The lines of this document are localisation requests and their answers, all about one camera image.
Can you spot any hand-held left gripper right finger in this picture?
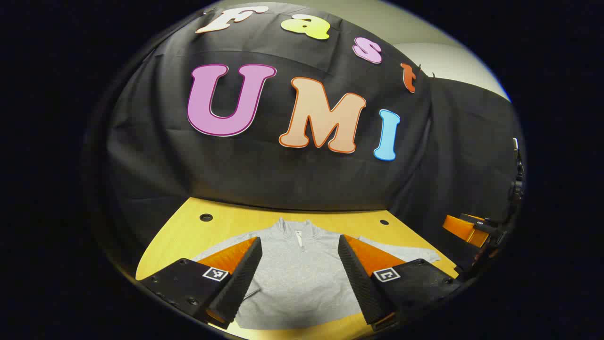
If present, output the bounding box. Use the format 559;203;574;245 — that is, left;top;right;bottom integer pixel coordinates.
337;235;463;331

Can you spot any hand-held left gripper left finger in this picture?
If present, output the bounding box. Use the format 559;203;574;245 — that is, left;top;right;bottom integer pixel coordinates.
139;237;263;330

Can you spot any grey zip-neck sweatshirt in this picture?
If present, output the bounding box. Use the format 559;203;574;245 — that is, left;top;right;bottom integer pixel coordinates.
191;218;442;330

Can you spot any black backdrop cloth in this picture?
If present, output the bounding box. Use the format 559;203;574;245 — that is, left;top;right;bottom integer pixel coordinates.
101;2;525;284

